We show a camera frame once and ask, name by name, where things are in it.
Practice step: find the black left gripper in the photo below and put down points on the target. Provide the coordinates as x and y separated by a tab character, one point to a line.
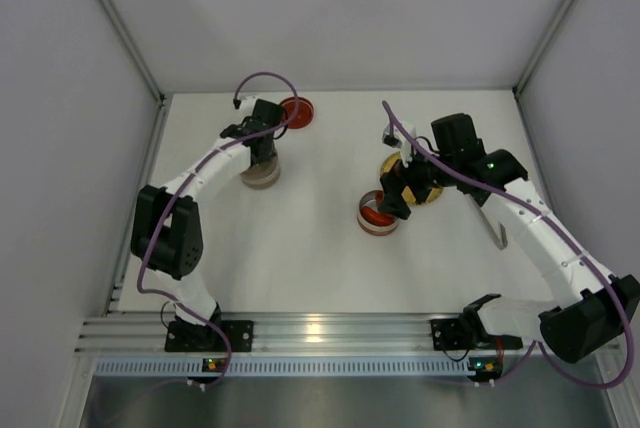
265	151

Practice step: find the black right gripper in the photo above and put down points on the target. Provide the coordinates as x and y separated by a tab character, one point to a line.
406	183

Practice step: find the taupe round lid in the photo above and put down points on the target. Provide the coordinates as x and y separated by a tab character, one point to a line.
263	168

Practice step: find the red sausage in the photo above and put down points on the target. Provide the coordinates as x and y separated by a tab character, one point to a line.
375	218

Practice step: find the taupe steel lunch bowl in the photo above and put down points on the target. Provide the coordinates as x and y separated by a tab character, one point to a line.
263	182

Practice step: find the red steel lunch bowl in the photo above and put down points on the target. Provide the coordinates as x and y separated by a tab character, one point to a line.
368	199

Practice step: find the steel food tongs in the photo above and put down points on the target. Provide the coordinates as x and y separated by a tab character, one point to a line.
494	229

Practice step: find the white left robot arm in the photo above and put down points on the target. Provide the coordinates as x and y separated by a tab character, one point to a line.
167	233

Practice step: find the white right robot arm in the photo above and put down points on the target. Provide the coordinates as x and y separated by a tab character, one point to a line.
590	305

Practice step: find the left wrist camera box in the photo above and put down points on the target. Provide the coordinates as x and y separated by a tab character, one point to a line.
245	105

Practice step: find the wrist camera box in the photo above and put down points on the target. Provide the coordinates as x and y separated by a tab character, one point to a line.
245	105
394	138

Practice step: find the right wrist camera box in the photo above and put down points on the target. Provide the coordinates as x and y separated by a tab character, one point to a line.
394	138

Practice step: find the left corner aluminium post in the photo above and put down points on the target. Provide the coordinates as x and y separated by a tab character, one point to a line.
127	42

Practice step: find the corner aluminium post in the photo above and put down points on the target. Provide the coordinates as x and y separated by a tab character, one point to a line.
550	31
127	42

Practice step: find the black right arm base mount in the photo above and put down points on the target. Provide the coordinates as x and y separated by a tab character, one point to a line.
449	334

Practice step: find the aluminium front rail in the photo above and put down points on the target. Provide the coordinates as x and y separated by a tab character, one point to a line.
289	334

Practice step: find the slotted grey cable duct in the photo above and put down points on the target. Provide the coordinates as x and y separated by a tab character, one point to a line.
294	366

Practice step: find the right corner aluminium post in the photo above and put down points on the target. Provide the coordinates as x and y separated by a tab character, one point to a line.
550	31

